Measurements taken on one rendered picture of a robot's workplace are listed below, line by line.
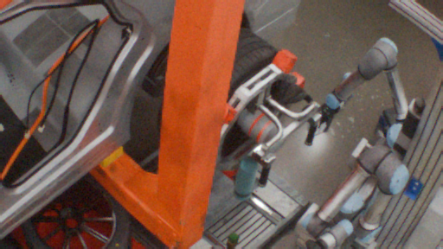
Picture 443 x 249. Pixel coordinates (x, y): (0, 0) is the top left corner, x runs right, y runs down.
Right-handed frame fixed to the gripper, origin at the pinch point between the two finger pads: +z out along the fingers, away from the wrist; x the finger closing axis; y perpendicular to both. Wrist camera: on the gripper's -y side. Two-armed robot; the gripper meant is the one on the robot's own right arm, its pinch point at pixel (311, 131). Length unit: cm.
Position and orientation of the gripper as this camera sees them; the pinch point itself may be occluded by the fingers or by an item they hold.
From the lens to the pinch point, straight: 374.1
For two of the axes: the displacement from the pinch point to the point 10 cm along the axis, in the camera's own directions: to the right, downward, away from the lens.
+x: 7.6, 5.5, -3.3
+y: 1.1, -6.2, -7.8
